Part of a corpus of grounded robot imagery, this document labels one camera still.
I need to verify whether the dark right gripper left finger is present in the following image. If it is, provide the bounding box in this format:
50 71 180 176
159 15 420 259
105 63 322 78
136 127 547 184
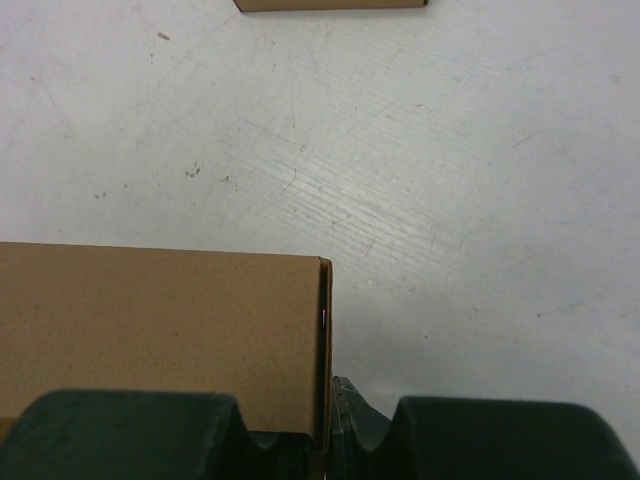
1 389 324 479

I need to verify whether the large cardboard box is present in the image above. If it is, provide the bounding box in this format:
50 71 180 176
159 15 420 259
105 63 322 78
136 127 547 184
1 242 332 458

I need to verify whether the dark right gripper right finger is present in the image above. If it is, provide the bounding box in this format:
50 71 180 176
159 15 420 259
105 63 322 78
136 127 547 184
327 377 635 479

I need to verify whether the small folded cardboard box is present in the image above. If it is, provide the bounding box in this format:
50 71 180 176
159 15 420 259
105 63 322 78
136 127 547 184
233 0 429 13

